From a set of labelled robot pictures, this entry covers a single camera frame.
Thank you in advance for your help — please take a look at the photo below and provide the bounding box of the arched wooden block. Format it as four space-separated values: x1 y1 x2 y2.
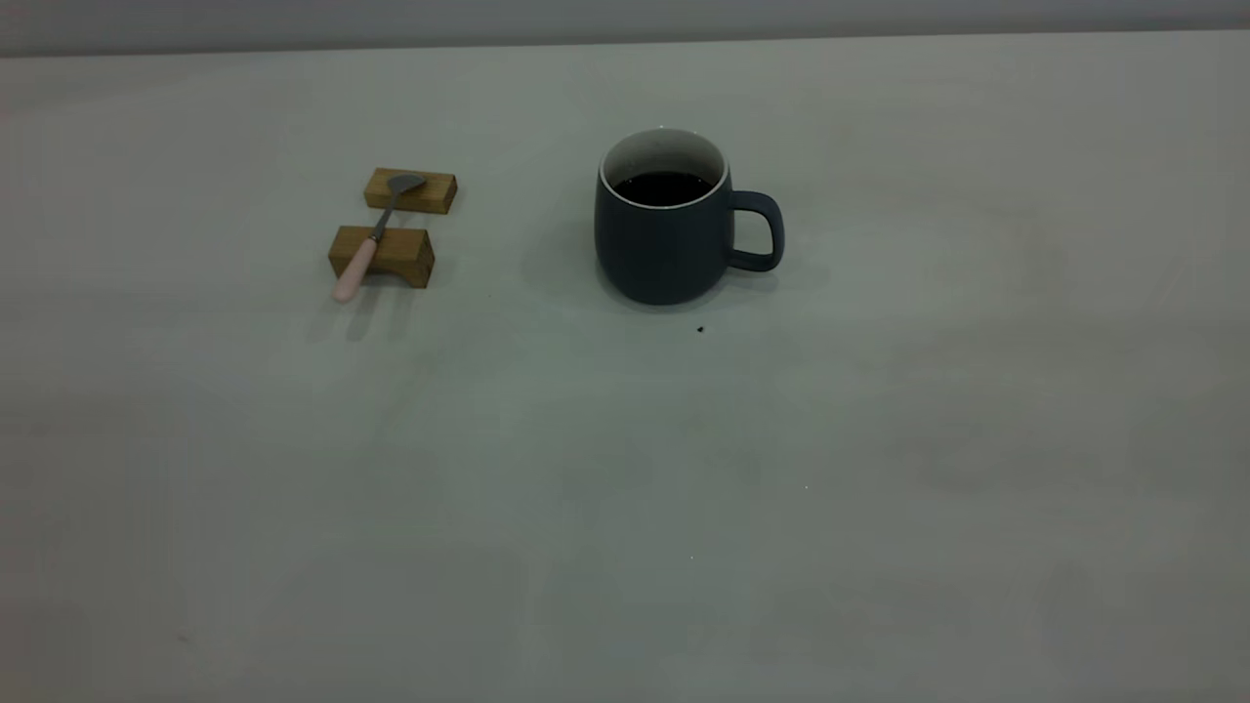
327 225 436 290

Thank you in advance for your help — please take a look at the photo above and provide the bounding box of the dark grey ceramic mug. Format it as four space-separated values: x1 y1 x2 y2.
594 127 786 307

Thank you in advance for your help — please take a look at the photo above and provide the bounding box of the flat rectangular wooden block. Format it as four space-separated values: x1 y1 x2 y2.
363 167 459 216

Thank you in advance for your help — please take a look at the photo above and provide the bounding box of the pink handled metal spoon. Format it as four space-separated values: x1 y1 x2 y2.
333 173 429 305

